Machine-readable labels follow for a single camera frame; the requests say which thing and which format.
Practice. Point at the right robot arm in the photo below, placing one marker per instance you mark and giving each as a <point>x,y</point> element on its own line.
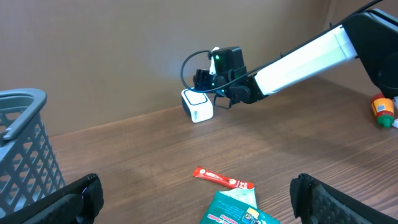
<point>370,36</point>

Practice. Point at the red sauce bottle green cap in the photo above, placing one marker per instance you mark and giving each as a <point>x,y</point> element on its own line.
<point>383,109</point>

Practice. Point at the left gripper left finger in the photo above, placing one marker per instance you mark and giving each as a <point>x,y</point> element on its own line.
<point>78,202</point>

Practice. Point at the red coffee stick sachet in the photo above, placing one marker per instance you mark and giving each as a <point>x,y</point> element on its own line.
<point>225,181</point>

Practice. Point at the white barcode scanner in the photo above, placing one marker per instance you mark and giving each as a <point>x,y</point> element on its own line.
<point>197,105</point>

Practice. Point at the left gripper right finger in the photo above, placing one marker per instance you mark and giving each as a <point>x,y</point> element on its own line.
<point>315,202</point>

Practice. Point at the red white small carton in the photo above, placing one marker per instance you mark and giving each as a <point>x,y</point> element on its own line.
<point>395,123</point>

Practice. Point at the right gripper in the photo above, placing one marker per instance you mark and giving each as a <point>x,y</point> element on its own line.
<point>227,83</point>

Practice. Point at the grey plastic basket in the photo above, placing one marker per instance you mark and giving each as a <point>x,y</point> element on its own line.
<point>29,169</point>

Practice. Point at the green snack bag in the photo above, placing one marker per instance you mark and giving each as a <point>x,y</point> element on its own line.
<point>227,210</point>

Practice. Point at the light blue wipes pack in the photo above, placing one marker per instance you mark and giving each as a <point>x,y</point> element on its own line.
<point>247,196</point>

